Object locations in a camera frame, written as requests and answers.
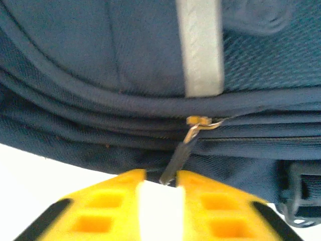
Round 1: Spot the black backpack zipper pull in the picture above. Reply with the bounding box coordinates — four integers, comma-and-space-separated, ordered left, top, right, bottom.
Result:
158, 115, 228, 187

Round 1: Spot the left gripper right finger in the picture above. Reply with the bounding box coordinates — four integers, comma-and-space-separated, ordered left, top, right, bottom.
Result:
175, 170, 304, 241

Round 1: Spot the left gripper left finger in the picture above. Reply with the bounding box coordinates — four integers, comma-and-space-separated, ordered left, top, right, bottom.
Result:
14, 168, 147, 241

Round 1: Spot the navy blue backpack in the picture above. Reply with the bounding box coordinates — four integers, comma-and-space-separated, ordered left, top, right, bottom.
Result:
0, 0, 321, 228

